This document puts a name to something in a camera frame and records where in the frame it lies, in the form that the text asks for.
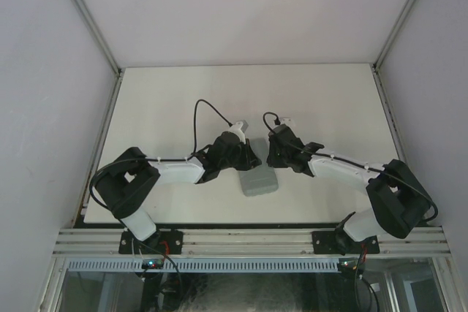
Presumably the grey plastic tool case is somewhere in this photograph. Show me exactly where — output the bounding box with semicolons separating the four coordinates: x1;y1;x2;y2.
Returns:
238;138;279;197

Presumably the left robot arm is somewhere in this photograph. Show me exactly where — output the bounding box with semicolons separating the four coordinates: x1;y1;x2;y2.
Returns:
89;132;262;254

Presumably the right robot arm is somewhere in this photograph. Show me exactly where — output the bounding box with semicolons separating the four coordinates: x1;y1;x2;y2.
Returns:
267;124;437;254

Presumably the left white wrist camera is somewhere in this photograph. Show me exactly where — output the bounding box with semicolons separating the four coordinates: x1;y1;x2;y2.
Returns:
228;120;249;144

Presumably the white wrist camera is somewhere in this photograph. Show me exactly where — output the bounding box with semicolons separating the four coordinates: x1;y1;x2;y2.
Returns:
280;118;295;128
228;120;249;144

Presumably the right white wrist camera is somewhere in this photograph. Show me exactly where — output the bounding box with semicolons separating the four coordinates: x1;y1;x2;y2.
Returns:
280;118;295;128

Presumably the right camera black cable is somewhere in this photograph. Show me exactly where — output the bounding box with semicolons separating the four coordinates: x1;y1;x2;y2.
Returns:
262;111;439;224

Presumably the slotted grey cable duct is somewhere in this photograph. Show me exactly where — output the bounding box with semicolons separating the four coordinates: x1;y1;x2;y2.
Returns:
67;258;340;273

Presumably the right aluminium frame post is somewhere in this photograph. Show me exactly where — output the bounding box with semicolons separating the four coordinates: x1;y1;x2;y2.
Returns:
372;0;439;72

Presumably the aluminium frame post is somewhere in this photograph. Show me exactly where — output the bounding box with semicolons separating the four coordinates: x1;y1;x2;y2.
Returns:
372;0;439;72
50;0;122;76

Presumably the aluminium front rail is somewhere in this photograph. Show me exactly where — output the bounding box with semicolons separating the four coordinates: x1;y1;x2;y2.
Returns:
53;227;450;258

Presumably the left aluminium frame post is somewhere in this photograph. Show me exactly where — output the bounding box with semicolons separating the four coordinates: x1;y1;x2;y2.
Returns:
50;0;122;76

